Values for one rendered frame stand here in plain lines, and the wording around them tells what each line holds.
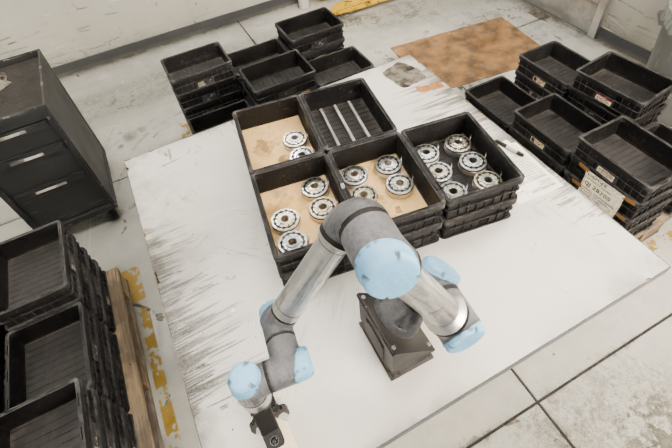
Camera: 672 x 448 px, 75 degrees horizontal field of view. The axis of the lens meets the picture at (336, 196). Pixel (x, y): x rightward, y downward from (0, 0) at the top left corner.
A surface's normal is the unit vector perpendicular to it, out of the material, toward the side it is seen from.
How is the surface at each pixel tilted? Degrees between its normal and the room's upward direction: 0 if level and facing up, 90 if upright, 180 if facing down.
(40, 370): 0
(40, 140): 90
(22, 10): 90
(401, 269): 77
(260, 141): 0
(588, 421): 0
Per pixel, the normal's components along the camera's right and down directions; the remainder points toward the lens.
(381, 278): 0.26, 0.55
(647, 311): -0.08, -0.65
